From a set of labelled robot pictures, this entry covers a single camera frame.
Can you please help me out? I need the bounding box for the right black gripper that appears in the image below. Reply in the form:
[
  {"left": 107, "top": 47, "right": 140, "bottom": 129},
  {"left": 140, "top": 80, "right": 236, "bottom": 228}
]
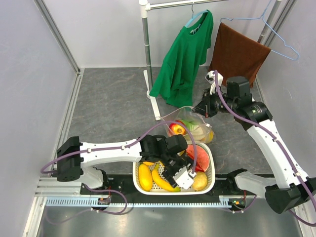
[{"left": 193, "top": 87, "right": 237, "bottom": 118}]

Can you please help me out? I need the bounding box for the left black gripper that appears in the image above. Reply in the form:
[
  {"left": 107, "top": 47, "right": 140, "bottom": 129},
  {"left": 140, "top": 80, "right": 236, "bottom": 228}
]
[{"left": 160, "top": 153, "right": 197, "bottom": 188}]

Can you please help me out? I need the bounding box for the clear dotted zip bag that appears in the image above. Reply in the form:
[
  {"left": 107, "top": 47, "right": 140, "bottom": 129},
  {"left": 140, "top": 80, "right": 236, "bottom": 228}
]
[{"left": 161, "top": 106, "right": 216, "bottom": 144}]

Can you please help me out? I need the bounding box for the single yellow banana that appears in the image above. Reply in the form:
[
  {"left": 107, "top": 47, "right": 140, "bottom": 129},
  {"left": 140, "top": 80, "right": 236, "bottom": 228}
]
[{"left": 151, "top": 163, "right": 181, "bottom": 192}]

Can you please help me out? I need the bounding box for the green plastic cabbage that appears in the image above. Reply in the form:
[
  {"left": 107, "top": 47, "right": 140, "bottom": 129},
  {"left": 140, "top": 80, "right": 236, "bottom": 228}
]
[{"left": 181, "top": 120, "right": 209, "bottom": 141}]

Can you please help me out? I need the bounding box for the orange fruit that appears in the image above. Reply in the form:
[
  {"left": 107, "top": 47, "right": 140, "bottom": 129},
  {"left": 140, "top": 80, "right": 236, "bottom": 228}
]
[{"left": 168, "top": 120, "right": 186, "bottom": 136}]

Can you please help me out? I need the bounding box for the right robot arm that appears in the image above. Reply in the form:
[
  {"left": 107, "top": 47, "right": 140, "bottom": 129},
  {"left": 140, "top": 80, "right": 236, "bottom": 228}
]
[{"left": 194, "top": 72, "right": 316, "bottom": 214}]

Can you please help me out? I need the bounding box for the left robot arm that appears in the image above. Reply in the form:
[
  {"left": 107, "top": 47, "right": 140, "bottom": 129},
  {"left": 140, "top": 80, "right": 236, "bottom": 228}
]
[{"left": 56, "top": 135, "right": 195, "bottom": 194}]

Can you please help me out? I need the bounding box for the yellow banana bunch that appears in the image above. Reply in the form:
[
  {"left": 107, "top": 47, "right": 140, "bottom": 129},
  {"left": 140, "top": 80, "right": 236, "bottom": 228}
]
[{"left": 143, "top": 161, "right": 164, "bottom": 166}]

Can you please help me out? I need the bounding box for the watermelon slice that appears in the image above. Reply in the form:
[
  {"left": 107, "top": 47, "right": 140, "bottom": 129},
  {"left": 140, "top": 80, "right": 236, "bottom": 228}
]
[{"left": 186, "top": 144, "right": 210, "bottom": 172}]

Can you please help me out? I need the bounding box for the white perforated basket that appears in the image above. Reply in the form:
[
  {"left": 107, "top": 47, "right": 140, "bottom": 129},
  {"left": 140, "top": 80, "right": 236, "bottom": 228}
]
[{"left": 132, "top": 141, "right": 215, "bottom": 195}]

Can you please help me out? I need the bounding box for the yellow mango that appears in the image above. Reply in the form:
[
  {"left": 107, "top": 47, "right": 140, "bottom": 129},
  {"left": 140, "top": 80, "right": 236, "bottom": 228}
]
[{"left": 138, "top": 164, "right": 153, "bottom": 192}]

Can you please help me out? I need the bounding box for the green t-shirt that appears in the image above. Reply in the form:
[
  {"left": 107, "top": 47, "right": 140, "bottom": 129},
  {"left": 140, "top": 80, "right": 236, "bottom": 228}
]
[{"left": 150, "top": 10, "right": 214, "bottom": 108}]

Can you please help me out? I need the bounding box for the brown towel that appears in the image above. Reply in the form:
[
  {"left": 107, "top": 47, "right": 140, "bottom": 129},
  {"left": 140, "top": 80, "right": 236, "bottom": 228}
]
[{"left": 208, "top": 23, "right": 271, "bottom": 87}]

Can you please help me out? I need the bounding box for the teal clothes hanger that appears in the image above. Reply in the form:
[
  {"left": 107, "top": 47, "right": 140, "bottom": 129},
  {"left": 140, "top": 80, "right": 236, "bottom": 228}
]
[{"left": 185, "top": 1, "right": 208, "bottom": 28}]

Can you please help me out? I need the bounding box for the white clothes rack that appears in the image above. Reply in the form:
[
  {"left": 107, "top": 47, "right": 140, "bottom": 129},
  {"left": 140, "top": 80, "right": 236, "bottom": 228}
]
[{"left": 138, "top": 0, "right": 282, "bottom": 121}]

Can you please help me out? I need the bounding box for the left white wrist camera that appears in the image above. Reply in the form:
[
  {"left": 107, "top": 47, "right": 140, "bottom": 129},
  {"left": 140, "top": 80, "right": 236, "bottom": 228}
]
[{"left": 172, "top": 166, "right": 197, "bottom": 190}]

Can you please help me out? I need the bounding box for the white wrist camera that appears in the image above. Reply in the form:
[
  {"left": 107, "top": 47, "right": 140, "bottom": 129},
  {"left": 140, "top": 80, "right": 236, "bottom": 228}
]
[
  {"left": 172, "top": 166, "right": 197, "bottom": 190},
  {"left": 205, "top": 71, "right": 223, "bottom": 95}
]

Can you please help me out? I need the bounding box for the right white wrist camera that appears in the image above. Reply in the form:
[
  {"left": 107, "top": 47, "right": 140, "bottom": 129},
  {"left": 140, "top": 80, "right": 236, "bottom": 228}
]
[{"left": 205, "top": 71, "right": 223, "bottom": 95}]

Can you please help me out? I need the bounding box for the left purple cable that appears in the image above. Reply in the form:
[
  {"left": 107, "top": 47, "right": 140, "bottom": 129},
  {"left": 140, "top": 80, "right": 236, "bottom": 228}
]
[{"left": 40, "top": 120, "right": 198, "bottom": 175}]

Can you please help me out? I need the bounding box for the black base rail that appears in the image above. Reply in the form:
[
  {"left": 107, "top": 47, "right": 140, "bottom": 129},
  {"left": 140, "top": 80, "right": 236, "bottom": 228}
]
[{"left": 79, "top": 173, "right": 272, "bottom": 204}]

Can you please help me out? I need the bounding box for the white slotted cable duct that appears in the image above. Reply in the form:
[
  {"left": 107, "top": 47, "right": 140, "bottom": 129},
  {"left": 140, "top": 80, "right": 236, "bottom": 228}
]
[{"left": 45, "top": 197, "right": 232, "bottom": 208}]

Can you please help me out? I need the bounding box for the blue wire hanger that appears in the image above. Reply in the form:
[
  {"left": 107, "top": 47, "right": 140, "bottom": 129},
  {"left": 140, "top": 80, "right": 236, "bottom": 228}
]
[{"left": 220, "top": 0, "right": 300, "bottom": 61}]

